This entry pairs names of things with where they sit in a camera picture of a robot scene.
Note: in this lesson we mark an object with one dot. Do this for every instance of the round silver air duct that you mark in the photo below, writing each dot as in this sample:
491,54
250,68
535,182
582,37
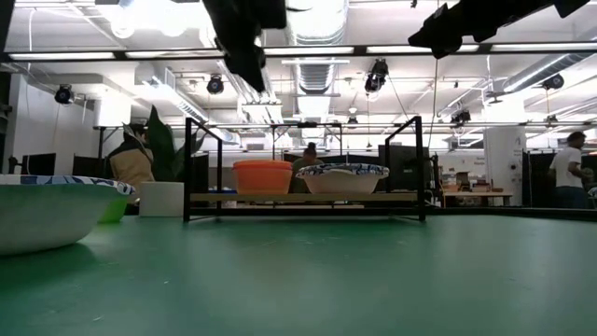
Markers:
536,70

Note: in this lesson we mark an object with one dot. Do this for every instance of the black hanging ceiling spotlight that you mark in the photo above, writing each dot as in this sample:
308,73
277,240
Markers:
553,82
375,77
215,85
64,94

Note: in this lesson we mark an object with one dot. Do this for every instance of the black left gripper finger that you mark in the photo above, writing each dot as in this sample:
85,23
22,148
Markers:
247,63

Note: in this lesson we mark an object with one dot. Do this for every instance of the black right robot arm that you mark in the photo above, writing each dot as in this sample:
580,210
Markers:
571,5

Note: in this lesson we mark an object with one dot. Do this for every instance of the green table mat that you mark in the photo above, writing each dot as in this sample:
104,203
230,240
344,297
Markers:
298,280

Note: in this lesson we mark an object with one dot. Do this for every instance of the white square pillar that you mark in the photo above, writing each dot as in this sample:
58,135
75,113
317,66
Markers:
503,163

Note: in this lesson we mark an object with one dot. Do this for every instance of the orange plastic bowl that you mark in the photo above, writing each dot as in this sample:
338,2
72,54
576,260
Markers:
262,179

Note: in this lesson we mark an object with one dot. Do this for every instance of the person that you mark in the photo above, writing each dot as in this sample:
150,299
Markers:
133,165
308,156
566,168

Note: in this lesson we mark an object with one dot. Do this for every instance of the ribbed silver air duct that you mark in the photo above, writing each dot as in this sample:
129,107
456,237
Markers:
317,74

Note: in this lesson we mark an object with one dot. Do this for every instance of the blue patterned paper bowl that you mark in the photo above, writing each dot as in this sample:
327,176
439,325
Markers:
342,183
42,219

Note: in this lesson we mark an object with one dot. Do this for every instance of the black room partition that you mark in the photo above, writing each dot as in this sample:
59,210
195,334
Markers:
536,177
401,168

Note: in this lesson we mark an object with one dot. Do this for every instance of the cluttered wooden desk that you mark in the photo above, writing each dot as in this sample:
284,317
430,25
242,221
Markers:
476,193

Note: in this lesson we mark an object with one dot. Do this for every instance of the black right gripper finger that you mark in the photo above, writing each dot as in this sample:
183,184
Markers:
440,32

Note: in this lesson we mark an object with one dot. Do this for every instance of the green plastic bowl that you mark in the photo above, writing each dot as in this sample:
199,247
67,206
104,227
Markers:
114,211

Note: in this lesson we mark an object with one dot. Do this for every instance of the white plant pot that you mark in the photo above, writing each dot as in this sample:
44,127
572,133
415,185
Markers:
161,200

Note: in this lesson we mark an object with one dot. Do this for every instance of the green leafy plant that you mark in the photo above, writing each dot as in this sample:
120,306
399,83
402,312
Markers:
161,140

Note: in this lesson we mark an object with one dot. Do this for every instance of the wooden cutting board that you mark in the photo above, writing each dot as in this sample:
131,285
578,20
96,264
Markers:
303,197

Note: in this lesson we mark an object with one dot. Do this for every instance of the dark computer monitor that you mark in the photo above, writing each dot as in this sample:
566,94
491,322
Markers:
91,166
39,164

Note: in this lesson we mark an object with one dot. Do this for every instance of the black frame beam with lights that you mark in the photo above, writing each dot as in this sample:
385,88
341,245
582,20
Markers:
308,50

